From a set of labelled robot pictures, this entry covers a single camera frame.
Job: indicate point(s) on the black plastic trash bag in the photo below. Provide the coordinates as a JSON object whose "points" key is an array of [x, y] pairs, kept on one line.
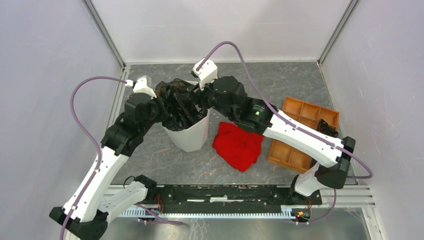
{"points": [[183, 108]]}

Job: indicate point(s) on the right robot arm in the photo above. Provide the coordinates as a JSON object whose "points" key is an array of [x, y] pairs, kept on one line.
{"points": [[228, 96]]}

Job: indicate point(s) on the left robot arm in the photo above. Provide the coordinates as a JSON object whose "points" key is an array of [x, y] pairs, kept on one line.
{"points": [[86, 215]]}

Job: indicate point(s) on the white octagonal trash bin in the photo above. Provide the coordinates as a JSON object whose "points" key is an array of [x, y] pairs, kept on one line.
{"points": [[193, 138]]}

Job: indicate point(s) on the red cloth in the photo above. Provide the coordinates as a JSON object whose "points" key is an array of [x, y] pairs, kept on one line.
{"points": [[239, 148]]}

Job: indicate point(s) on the orange compartment tray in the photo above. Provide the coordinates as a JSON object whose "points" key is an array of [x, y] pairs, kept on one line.
{"points": [[296, 138]]}

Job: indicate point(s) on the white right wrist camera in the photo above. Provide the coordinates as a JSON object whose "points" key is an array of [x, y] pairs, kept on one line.
{"points": [[206, 71]]}

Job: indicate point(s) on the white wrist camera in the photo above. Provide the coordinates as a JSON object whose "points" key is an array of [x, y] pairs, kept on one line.
{"points": [[206, 71], [142, 84]]}

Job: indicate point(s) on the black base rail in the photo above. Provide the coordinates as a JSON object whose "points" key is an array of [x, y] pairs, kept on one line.
{"points": [[223, 198]]}

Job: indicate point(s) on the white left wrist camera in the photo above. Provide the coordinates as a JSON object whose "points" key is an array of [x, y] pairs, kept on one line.
{"points": [[142, 84]]}

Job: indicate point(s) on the white toothed cable strip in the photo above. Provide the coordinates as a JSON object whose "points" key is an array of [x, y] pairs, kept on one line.
{"points": [[284, 213]]}

